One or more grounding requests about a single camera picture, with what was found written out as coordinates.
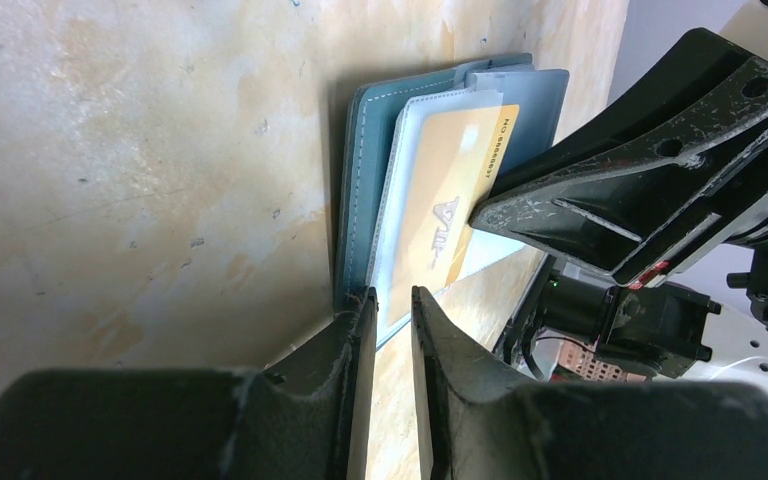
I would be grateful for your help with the orange gold VIP card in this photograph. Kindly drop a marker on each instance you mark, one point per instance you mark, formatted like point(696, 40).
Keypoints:
point(458, 158)

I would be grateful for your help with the blue leather card holder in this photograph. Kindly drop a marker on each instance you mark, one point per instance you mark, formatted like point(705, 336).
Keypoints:
point(371, 126)

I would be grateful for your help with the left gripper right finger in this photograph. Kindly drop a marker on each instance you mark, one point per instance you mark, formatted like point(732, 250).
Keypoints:
point(479, 418)

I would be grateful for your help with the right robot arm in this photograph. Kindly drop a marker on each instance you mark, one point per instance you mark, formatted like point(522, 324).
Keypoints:
point(649, 331)

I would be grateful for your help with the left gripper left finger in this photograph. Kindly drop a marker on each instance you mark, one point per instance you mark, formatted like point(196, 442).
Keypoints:
point(306, 417)

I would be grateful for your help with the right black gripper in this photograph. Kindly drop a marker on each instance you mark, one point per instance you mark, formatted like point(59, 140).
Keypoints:
point(673, 168)

